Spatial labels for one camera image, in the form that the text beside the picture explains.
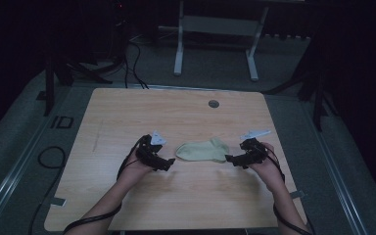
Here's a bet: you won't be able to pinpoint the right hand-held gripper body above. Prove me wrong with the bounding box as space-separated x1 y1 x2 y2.
239 128 272 165

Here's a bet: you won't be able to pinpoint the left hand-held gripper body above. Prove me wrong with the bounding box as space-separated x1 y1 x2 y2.
135 129 168 168

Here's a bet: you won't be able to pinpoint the beige sock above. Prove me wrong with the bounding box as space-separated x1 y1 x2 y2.
174 136 231 164

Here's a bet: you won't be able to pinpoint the person's left hand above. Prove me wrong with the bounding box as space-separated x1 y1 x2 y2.
117 150 155 189

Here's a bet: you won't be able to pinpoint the person's right hand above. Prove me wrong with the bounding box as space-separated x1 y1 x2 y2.
247 141 286 193

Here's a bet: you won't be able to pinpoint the black metal stand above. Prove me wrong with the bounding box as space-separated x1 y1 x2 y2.
35 19 114 118
263 32 340 132

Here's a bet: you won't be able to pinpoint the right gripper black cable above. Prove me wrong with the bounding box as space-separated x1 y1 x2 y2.
263 145 315 235

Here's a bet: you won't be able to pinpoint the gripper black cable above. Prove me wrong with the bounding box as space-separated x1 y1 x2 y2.
263 145 315 235
62 134 153 235

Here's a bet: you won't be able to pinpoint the black cables on floor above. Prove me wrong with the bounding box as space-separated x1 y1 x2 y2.
122 40 151 90

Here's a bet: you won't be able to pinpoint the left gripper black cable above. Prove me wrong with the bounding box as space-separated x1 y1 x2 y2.
62 134 153 235

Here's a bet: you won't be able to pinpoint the metal floor rail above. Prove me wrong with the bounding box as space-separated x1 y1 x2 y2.
298 99 370 235
0 85 91 229

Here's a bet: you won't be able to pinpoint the black looped floor cable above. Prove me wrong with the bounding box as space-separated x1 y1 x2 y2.
27 145 68 235

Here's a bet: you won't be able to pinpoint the white metal desk frame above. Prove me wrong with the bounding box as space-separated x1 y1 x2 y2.
158 0 270 82

